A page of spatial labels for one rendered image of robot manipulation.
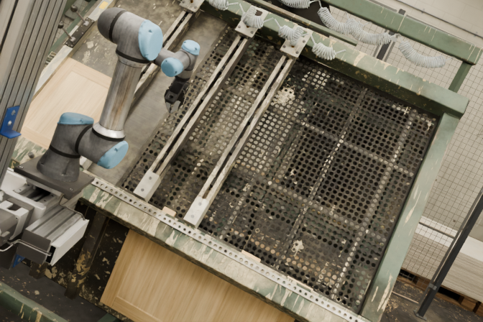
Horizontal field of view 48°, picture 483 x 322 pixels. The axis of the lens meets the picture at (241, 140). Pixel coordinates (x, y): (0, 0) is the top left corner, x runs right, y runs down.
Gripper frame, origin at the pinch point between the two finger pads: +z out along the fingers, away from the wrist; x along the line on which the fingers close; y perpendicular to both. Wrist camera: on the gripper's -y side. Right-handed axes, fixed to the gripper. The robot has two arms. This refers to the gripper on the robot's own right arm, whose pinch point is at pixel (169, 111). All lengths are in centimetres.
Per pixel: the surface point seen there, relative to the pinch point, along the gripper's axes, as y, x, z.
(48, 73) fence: 19, 68, 25
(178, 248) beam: -39, -28, 36
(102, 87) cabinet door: 22, 40, 21
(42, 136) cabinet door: -9, 53, 38
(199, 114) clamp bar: 17.9, -10.7, 8.8
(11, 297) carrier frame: -56, 36, 100
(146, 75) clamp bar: 29.1, 21.8, 8.6
